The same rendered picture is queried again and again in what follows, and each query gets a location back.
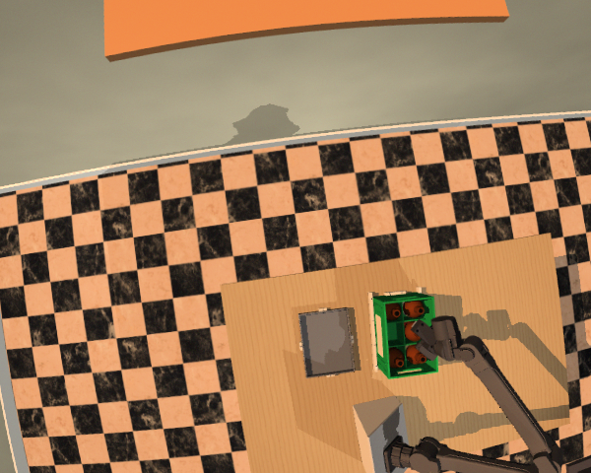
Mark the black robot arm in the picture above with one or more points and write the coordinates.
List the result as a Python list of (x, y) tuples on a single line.
[(430, 455)]

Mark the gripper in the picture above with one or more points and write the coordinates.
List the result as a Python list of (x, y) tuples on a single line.
[(425, 352)]

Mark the green plastic crate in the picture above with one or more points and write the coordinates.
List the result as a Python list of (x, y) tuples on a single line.
[(393, 335)]

